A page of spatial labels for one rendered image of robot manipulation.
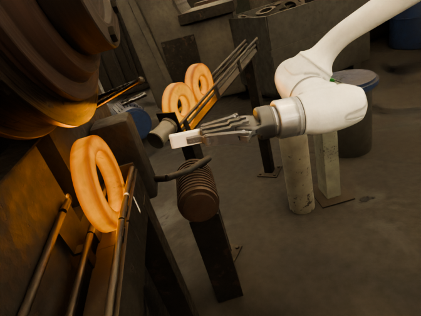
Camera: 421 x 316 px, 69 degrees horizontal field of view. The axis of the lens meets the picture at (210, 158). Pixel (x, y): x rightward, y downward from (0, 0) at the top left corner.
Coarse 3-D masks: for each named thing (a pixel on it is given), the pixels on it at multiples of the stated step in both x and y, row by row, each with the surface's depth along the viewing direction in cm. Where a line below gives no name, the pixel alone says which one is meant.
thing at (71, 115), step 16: (0, 64) 30; (0, 80) 30; (16, 80) 33; (0, 96) 33; (16, 96) 32; (32, 96) 35; (48, 96) 39; (96, 96) 58; (0, 112) 35; (16, 112) 36; (32, 112) 35; (48, 112) 38; (64, 112) 42; (80, 112) 48; (16, 128) 40; (32, 128) 42
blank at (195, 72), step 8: (200, 64) 112; (192, 72) 108; (200, 72) 112; (208, 72) 116; (192, 80) 107; (200, 80) 117; (208, 80) 117; (192, 88) 108; (208, 88) 117; (200, 96) 112; (208, 96) 117; (200, 104) 113
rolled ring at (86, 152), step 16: (80, 144) 53; (96, 144) 57; (80, 160) 51; (96, 160) 62; (112, 160) 64; (80, 176) 50; (96, 176) 52; (112, 176) 65; (80, 192) 50; (96, 192) 50; (112, 192) 64; (96, 208) 51; (112, 208) 62; (96, 224) 53; (112, 224) 54
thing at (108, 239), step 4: (108, 232) 60; (112, 232) 60; (104, 236) 60; (108, 236) 59; (112, 236) 59; (104, 240) 59; (108, 240) 58; (112, 240) 58; (100, 244) 58; (104, 244) 58; (108, 244) 57; (112, 244) 57; (96, 248) 57; (100, 248) 57
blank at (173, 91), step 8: (168, 88) 99; (176, 88) 99; (184, 88) 103; (168, 96) 97; (176, 96) 100; (184, 96) 104; (192, 96) 108; (168, 104) 97; (176, 104) 100; (184, 104) 107; (192, 104) 108; (176, 112) 100; (184, 112) 106; (192, 120) 108
